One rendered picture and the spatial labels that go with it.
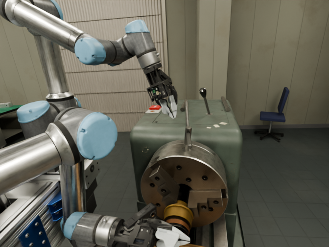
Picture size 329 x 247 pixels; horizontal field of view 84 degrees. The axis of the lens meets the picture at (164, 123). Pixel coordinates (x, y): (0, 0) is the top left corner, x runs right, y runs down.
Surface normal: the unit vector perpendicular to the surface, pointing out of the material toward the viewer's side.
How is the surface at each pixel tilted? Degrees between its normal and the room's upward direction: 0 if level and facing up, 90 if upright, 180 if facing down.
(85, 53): 90
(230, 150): 90
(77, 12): 90
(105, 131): 89
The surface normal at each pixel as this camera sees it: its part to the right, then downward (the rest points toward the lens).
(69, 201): 0.07, 0.22
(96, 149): 0.83, 0.14
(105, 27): -0.10, 0.35
